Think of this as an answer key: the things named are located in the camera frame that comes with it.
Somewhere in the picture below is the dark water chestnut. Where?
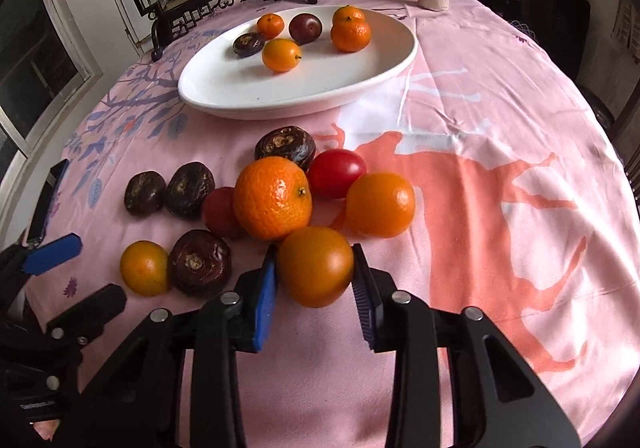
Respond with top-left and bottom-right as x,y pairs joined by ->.
232,32 -> 266,58
164,161 -> 216,221
167,229 -> 232,298
254,125 -> 316,172
124,171 -> 166,217

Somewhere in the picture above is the orange kumquat mid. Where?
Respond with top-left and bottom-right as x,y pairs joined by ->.
276,226 -> 354,309

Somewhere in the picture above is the large mandarin back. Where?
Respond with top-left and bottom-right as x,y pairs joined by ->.
232,157 -> 312,241

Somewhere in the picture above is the large mandarin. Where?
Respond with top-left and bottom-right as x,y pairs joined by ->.
232,157 -> 312,241
331,18 -> 371,53

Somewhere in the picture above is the small orange kumquat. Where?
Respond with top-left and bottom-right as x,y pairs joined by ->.
262,39 -> 303,74

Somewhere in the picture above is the dark purple plum tomato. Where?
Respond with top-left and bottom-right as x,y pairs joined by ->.
288,13 -> 323,45

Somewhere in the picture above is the large mandarin front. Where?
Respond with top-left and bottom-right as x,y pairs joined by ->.
331,18 -> 371,53

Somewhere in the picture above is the person's left hand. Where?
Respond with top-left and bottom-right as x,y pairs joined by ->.
32,420 -> 60,442

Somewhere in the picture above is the black phone on table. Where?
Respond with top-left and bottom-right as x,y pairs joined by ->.
23,159 -> 70,249

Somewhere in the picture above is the red cherry tomato centre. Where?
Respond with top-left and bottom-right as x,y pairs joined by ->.
202,186 -> 244,240

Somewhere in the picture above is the red cherry tomato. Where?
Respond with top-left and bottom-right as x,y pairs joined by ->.
202,186 -> 244,240
307,149 -> 368,201

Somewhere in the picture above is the pink printed tablecloth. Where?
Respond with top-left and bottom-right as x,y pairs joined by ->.
26,0 -> 639,447

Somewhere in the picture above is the white oval plate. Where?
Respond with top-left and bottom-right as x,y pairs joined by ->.
178,5 -> 418,120

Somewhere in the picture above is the red cherry tomato back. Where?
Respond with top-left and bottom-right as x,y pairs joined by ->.
307,149 -> 368,201

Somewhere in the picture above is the small mandarin on plate left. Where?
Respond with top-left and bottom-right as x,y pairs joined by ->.
256,13 -> 284,40

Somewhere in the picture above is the small mandarin on plate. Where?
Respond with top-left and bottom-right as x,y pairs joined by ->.
332,5 -> 366,25
256,13 -> 284,40

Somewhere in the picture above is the small mandarin on plate right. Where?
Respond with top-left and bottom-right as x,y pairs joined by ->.
332,5 -> 366,25

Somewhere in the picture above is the window frame left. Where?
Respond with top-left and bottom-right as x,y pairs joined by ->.
1,0 -> 102,227

